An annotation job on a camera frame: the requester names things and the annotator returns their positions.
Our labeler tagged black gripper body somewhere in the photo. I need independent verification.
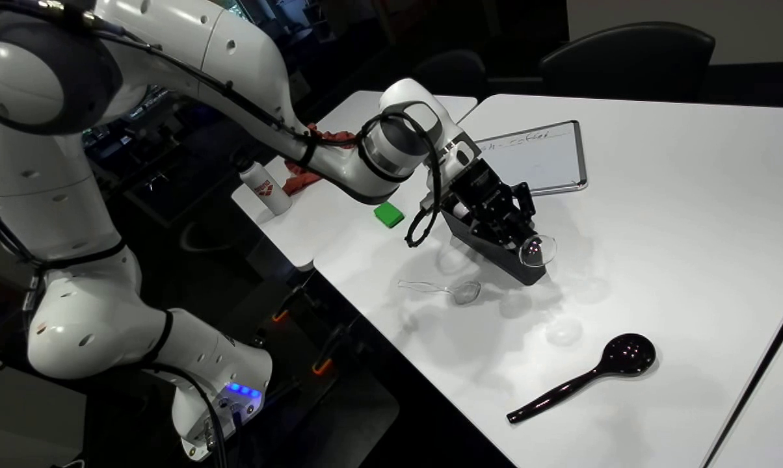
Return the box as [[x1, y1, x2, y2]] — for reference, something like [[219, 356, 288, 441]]
[[445, 158, 517, 225]]

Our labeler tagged black rectangular box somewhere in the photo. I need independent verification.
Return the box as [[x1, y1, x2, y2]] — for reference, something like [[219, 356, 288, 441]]
[[439, 206, 552, 289]]

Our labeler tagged small framed whiteboard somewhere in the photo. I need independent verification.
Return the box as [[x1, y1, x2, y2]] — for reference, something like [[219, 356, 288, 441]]
[[477, 116, 591, 198]]

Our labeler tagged green block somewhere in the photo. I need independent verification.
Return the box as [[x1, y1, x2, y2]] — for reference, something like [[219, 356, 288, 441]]
[[371, 200, 408, 230]]

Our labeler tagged small transparent round cup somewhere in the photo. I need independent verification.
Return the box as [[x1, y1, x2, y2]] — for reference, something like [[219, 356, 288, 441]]
[[544, 315, 589, 350]]

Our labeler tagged small black chair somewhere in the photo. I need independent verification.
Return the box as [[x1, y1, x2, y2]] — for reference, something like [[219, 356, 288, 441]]
[[412, 46, 495, 98]]

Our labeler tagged black perforated ladle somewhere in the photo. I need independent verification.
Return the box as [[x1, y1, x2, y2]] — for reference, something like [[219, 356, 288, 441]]
[[505, 329, 659, 425]]

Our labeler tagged red crumpled cloth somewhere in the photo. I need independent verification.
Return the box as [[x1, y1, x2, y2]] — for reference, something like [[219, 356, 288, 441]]
[[280, 124, 360, 198]]

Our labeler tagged large black chair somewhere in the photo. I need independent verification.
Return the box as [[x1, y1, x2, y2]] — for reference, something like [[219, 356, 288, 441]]
[[536, 20, 717, 90]]

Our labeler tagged white cup with red print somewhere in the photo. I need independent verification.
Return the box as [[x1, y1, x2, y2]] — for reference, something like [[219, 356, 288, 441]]
[[236, 161, 293, 219]]

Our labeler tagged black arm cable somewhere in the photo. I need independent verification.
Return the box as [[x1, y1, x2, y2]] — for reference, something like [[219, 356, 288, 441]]
[[293, 98, 449, 249]]

